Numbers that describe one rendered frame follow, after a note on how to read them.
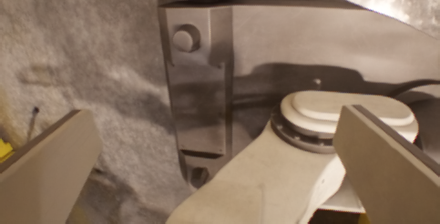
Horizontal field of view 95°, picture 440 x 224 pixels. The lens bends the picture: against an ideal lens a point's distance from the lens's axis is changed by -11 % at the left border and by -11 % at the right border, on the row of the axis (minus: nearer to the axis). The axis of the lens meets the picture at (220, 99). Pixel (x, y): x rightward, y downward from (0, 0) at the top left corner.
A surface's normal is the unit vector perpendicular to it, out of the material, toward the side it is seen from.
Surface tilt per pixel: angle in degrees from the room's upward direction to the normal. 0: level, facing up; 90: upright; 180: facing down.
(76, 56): 0
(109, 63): 0
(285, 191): 90
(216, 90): 0
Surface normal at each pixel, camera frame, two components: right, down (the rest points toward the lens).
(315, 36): -0.20, 0.47
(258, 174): -0.02, -0.88
